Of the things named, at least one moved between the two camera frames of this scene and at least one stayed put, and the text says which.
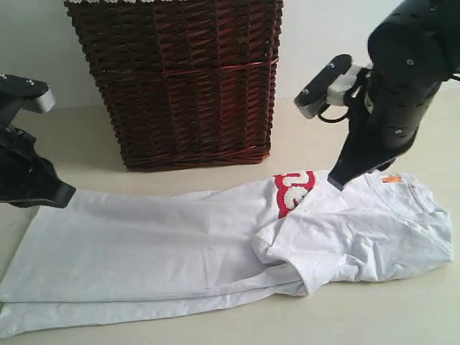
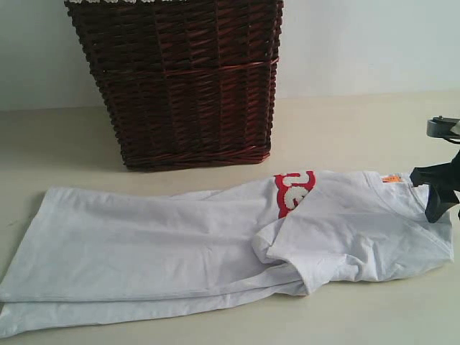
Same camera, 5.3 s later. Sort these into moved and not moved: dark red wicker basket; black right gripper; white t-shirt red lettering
Moved: black right gripper
Not moved: white t-shirt red lettering; dark red wicker basket
